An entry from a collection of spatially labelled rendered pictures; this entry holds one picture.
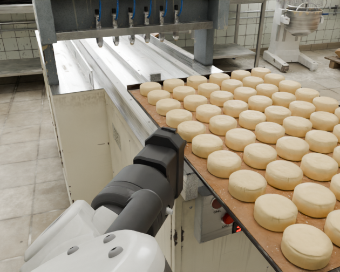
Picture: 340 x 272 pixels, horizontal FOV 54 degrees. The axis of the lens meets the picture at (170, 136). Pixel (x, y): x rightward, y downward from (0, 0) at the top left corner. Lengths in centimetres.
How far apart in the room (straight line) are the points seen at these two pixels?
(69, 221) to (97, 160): 113
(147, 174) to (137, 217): 9
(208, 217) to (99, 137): 74
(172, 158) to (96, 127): 92
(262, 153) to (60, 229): 33
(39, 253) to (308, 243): 26
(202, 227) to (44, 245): 51
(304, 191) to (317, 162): 8
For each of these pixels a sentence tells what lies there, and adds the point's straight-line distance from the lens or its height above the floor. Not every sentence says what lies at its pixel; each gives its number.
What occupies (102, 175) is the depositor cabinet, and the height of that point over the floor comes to 44.
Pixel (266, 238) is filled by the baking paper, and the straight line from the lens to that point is 41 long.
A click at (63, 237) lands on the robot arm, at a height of 108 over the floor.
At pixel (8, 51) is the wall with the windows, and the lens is 445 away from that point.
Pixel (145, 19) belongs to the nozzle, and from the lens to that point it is 133.
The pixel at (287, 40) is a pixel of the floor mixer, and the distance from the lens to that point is 479.
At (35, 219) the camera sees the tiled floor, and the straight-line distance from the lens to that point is 203.
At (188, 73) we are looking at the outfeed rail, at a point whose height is 89.
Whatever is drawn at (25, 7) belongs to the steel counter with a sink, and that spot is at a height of 86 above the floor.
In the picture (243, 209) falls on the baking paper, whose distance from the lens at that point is 44.
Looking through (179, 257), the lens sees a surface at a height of 64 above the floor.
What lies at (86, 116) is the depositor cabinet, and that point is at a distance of 133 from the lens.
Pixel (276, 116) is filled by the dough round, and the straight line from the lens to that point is 66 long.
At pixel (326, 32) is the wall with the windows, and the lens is 582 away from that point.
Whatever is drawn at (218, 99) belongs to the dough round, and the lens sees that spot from 71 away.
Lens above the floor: 128
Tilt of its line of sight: 29 degrees down
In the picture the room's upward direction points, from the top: straight up
